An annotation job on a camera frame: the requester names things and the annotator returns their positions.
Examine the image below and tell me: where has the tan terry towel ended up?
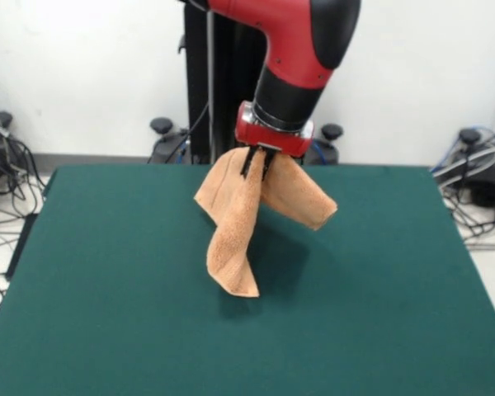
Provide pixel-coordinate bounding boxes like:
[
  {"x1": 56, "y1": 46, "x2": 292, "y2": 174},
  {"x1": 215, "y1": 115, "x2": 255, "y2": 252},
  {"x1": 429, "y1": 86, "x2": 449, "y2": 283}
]
[{"x1": 193, "y1": 148, "x2": 338, "y2": 298}]

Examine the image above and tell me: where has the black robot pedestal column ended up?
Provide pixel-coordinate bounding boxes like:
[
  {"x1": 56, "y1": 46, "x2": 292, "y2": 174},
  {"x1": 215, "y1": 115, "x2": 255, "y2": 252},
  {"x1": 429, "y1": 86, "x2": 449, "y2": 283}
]
[{"x1": 177, "y1": 0, "x2": 327, "y2": 166}]

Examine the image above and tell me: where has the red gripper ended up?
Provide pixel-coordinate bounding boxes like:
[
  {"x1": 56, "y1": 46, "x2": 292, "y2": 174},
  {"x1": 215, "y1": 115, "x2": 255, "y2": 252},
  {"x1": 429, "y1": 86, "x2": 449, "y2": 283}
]
[{"x1": 235, "y1": 102, "x2": 314, "y2": 182}]

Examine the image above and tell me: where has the black pedestal cable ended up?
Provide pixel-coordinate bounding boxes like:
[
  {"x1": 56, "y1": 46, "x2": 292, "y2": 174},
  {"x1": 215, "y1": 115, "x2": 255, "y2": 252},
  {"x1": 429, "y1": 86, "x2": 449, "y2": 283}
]
[{"x1": 188, "y1": 101, "x2": 210, "y2": 139}]

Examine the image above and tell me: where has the dark green tablecloth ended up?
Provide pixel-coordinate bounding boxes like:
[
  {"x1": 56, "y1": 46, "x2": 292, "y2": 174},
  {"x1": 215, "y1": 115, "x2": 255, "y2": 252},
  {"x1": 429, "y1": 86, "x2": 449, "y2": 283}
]
[{"x1": 0, "y1": 163, "x2": 495, "y2": 396}]

